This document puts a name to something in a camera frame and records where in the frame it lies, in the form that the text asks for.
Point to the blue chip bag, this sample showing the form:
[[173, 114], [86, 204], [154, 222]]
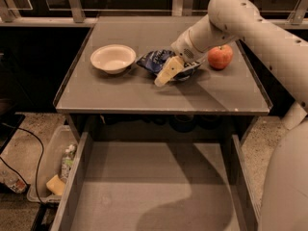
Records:
[[154, 61]]

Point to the red apple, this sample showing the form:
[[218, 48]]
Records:
[[220, 57]]

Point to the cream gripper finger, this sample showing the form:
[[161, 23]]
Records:
[[172, 67]]

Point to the plastic bottle in bin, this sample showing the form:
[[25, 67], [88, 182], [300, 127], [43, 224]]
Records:
[[67, 161]]

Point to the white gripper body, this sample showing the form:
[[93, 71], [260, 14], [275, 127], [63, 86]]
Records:
[[184, 49]]

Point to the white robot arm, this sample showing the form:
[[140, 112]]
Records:
[[285, 195]]

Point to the white bowl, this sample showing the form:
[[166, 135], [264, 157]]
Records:
[[113, 58]]

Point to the open grey top drawer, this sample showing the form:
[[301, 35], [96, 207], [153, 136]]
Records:
[[158, 186]]

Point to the grey cabinet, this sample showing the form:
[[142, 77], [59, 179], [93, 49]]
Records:
[[234, 91]]

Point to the metal railing frame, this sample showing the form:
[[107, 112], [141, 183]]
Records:
[[81, 12]]

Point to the yellow sponge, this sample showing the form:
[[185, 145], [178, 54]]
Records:
[[55, 185]]

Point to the clear plastic bin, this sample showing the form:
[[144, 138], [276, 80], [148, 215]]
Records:
[[50, 165]]

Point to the plastic bottle on floor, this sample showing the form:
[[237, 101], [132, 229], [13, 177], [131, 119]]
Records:
[[13, 182]]

